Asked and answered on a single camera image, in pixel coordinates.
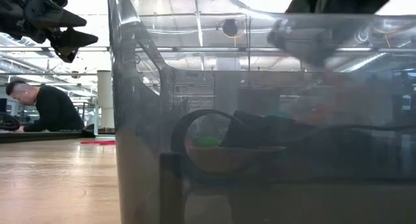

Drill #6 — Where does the thin red rubber band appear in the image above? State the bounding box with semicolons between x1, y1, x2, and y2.
80;139;116;145

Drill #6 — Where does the black round ceiling fixture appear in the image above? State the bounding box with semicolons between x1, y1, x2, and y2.
222;18;239;37

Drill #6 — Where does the grey translucent plastic bin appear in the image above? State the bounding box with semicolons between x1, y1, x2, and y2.
107;0;416;224

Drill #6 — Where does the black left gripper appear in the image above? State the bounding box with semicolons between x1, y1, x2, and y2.
0;0;99;63

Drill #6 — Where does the white round pillar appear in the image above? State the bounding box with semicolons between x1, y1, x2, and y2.
96;70;115;129

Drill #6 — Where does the black aluminium table frame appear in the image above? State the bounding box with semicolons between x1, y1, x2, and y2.
0;130;116;144

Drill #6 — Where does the black curved object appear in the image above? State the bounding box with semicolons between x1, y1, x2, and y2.
0;110;21;131

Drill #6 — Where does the person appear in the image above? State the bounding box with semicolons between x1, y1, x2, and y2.
5;81;85;133

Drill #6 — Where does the black tape roll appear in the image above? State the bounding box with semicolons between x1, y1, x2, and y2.
170;107;248;183

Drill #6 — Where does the thin green rubber band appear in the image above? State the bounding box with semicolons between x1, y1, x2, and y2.
193;136;224;149

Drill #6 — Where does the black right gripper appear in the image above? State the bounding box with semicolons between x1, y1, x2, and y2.
268;0;400;69

